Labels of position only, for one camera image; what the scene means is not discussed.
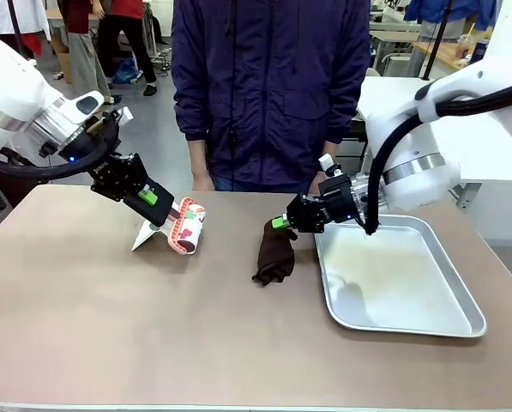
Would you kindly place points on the wooden top background table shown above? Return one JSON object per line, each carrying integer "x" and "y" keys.
{"x": 56, "y": 17}

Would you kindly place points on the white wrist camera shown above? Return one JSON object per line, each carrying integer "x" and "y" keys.
{"x": 328, "y": 164}
{"x": 120, "y": 115}

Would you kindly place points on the person's left forearm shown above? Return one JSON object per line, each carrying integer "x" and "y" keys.
{"x": 329, "y": 149}

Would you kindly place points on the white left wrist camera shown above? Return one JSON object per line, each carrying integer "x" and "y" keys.
{"x": 120, "y": 115}

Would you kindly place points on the metal baking tray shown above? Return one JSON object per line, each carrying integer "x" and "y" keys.
{"x": 401, "y": 279}

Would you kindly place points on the white lint roller stand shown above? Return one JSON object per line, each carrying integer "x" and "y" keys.
{"x": 146, "y": 237}

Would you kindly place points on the blue bag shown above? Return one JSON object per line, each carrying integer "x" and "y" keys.
{"x": 124, "y": 70}

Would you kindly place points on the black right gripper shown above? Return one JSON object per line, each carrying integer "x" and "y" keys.
{"x": 324, "y": 206}

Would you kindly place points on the wooden desk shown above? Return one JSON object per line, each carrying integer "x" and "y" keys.
{"x": 444, "y": 53}

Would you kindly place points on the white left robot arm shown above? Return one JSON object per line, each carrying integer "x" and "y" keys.
{"x": 7, "y": 86}

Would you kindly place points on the dark brown cloth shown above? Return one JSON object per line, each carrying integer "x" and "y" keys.
{"x": 277, "y": 257}

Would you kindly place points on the purple jacket torso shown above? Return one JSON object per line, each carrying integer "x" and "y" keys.
{"x": 272, "y": 94}

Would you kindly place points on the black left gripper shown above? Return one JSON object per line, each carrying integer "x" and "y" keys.
{"x": 118, "y": 176}

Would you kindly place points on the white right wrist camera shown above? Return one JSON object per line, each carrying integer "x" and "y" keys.
{"x": 328, "y": 164}

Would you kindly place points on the blue jeans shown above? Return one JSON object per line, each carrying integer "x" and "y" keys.
{"x": 260, "y": 185}

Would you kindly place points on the white lab coat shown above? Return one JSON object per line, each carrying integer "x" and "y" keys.
{"x": 7, "y": 17}

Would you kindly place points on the black pole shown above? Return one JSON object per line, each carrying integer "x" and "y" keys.
{"x": 437, "y": 38}
{"x": 15, "y": 21}

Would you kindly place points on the bystander in black trousers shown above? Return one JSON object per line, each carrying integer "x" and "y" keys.
{"x": 127, "y": 38}

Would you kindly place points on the bystander in beige trousers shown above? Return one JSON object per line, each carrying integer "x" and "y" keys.
{"x": 86, "y": 47}

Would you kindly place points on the dark blue bottle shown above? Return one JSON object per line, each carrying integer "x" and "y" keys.
{"x": 480, "y": 51}

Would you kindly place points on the person's right forearm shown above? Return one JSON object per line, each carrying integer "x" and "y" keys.
{"x": 197, "y": 156}

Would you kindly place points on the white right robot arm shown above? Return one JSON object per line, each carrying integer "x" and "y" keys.
{"x": 418, "y": 141}

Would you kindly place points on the clear plastic cup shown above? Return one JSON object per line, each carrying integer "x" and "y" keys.
{"x": 465, "y": 45}

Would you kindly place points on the person's right hand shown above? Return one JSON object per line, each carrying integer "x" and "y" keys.
{"x": 203, "y": 182}

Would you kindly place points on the person's left hand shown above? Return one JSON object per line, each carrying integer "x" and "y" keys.
{"x": 316, "y": 184}

